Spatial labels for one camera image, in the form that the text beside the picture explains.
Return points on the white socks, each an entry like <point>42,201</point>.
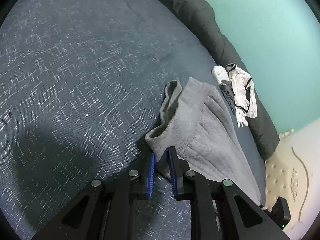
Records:
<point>241,120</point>

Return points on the dark grey thin garment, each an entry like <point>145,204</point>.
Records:
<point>228,96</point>

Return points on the cream bed post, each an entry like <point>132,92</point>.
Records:
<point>287,133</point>

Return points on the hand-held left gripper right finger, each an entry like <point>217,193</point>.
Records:
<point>173,172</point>

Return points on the cream tufted headboard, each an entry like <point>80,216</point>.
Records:
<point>287,180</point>

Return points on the grey fleece garment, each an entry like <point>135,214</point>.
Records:
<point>200,120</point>

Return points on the white garment with black trim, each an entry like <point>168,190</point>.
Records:
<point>243,90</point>

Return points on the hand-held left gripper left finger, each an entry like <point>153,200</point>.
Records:
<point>150,175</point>

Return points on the white cotton garment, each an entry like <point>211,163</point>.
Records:
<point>219,73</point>

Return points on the blue patterned bed sheet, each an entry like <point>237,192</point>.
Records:
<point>75,80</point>

